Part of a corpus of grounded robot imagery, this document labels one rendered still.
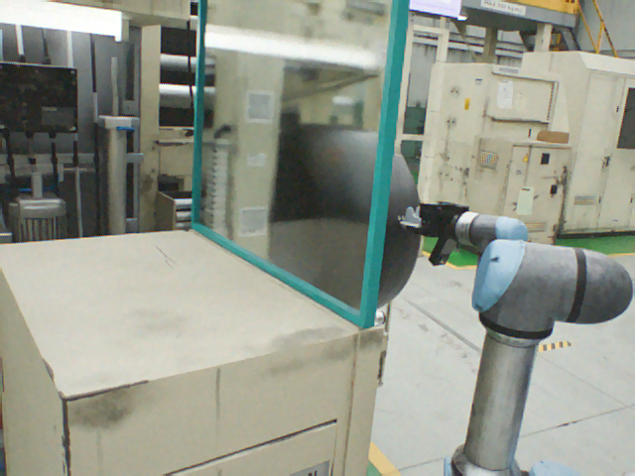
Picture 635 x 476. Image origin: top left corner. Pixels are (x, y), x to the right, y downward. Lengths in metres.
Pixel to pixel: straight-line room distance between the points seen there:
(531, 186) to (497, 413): 5.31
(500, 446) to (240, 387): 0.51
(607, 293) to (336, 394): 0.42
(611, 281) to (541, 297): 0.10
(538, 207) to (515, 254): 5.48
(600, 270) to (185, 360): 0.59
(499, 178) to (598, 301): 5.13
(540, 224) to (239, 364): 5.90
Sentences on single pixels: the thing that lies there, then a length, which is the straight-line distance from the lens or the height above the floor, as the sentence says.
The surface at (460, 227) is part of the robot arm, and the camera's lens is 1.33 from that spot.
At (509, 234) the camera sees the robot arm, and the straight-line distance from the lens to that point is 1.25.
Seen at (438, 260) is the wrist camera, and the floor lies 1.18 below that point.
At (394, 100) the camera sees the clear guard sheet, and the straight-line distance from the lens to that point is 0.69.
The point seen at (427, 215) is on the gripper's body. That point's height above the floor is 1.29.
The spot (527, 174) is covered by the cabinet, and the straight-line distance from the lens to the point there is 6.15.
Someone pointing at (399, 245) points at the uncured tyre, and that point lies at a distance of 1.52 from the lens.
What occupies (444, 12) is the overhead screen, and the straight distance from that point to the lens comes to 5.65.
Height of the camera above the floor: 1.56
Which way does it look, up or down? 14 degrees down
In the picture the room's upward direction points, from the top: 5 degrees clockwise
